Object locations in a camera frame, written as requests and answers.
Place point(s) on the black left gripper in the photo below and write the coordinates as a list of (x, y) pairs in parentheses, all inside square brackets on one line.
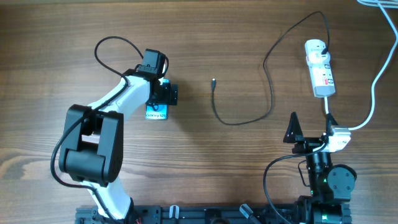
[(168, 98)]

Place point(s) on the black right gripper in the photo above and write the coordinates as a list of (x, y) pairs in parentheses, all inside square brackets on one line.
[(310, 143)]

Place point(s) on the Galaxy S25 smartphone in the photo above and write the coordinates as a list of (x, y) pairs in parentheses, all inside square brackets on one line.
[(160, 110)]

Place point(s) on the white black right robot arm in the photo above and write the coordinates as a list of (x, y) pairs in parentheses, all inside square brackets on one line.
[(331, 185)]

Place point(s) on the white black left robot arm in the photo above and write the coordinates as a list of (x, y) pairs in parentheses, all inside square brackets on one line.
[(90, 153)]

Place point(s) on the white power strip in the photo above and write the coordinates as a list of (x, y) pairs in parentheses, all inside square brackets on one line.
[(323, 84)]

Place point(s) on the white USB wall charger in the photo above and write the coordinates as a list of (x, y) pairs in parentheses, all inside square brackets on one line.
[(317, 59)]

